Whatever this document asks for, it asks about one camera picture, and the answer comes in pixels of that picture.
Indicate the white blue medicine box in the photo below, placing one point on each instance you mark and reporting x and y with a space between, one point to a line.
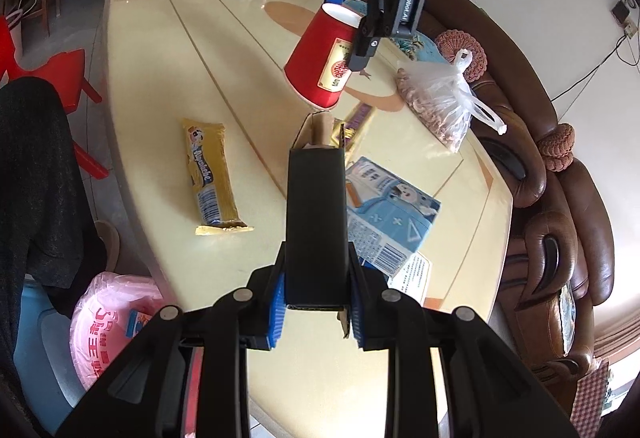
413 278

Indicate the purple gold small box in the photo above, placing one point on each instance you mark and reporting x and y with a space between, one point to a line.
349 132

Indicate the brown leather long sofa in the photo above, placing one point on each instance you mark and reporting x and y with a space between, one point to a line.
512 89

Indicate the pink cushion on armrest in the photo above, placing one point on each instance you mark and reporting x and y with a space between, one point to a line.
556 148

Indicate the yellow snack wrapper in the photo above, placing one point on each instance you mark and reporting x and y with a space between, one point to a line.
210 181

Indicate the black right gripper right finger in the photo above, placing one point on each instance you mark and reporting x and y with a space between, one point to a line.
489 392

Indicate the wall socket with adapter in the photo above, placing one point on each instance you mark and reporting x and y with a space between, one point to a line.
621 11

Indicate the light blue milk carton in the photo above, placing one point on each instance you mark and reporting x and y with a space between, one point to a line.
388 219

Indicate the round pink cushion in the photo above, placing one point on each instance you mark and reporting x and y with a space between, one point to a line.
451 42

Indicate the pink lined trash bin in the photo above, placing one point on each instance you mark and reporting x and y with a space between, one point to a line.
97 330

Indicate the red paper cup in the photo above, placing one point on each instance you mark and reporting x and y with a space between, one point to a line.
317 68

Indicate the brown leather armchair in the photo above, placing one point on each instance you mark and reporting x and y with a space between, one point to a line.
547 249

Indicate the blue yellow small box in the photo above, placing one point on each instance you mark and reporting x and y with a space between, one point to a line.
136 321

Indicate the plastic bag of peanuts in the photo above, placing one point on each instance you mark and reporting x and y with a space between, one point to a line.
442 99

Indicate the cream coffee table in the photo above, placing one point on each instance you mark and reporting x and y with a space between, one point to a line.
222 62

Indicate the blue floral sofa cover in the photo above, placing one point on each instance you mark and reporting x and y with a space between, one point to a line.
419 47

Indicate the checkered cloth tv cabinet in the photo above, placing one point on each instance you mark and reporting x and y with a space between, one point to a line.
589 401

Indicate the armchair blue seat cover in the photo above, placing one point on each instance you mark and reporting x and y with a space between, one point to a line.
568 314

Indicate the black cardboard box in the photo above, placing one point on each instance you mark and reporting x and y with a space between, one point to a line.
316 247

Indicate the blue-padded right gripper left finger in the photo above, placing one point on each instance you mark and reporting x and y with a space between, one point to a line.
182 360

